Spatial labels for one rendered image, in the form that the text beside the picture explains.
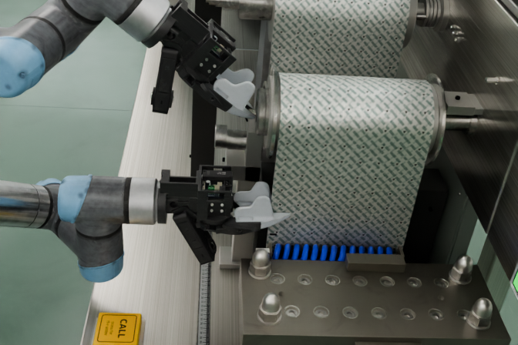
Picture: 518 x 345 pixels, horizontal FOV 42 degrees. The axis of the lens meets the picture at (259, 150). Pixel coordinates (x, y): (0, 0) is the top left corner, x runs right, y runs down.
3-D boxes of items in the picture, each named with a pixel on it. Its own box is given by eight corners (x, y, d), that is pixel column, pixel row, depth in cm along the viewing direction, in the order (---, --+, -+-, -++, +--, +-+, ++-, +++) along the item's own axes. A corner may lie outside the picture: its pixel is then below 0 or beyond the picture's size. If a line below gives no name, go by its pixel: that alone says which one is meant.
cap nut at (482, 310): (462, 311, 104) (470, 290, 101) (486, 312, 104) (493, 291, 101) (469, 329, 101) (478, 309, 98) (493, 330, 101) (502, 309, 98)
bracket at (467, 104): (437, 98, 109) (439, 88, 108) (472, 100, 110) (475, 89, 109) (445, 115, 105) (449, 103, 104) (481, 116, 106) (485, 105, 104)
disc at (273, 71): (263, 124, 117) (270, 48, 108) (266, 124, 117) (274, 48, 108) (267, 177, 105) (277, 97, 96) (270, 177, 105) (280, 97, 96)
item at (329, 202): (265, 247, 114) (275, 158, 104) (401, 251, 116) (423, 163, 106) (266, 249, 114) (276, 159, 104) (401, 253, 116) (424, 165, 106)
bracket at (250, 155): (216, 250, 130) (224, 115, 113) (250, 252, 131) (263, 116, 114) (216, 269, 126) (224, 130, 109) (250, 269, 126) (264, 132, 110)
